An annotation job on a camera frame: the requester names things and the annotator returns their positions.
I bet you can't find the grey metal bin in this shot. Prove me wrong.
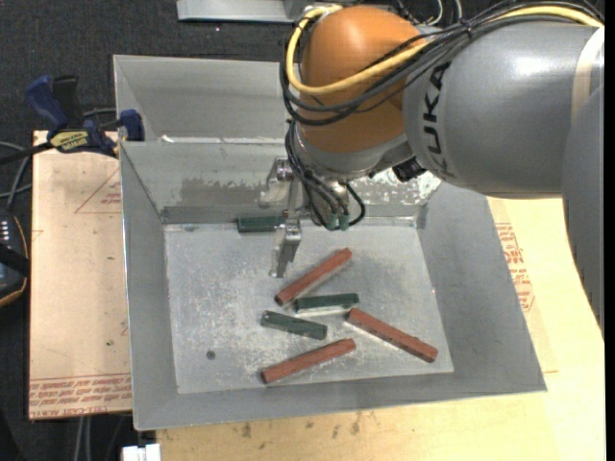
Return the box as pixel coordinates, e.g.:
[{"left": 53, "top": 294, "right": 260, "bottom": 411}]
[{"left": 112, "top": 54, "right": 548, "bottom": 431}]

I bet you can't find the dark green flat block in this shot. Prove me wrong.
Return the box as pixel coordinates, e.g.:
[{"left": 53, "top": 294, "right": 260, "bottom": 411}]
[
  {"left": 259, "top": 309, "right": 330, "bottom": 342},
  {"left": 292, "top": 292, "right": 361, "bottom": 315},
  {"left": 236, "top": 215, "right": 285, "bottom": 233}
]

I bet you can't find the red-brown flat block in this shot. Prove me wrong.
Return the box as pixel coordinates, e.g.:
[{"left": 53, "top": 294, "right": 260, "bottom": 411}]
[
  {"left": 344, "top": 306, "right": 440, "bottom": 365},
  {"left": 274, "top": 247, "right": 354, "bottom": 307},
  {"left": 259, "top": 337, "right": 358, "bottom": 385}
]

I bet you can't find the black cylinder on white bracket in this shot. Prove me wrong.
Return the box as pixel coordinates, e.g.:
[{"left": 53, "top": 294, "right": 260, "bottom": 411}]
[{"left": 368, "top": 155, "right": 426, "bottom": 182}]

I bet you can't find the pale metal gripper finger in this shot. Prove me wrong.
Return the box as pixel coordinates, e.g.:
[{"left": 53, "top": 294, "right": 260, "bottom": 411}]
[
  {"left": 268, "top": 230, "right": 283, "bottom": 279},
  {"left": 276, "top": 220, "right": 304, "bottom": 279}
]

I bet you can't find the brown cardboard board, red print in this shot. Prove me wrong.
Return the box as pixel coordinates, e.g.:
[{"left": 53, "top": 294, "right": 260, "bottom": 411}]
[{"left": 28, "top": 130, "right": 559, "bottom": 421}]

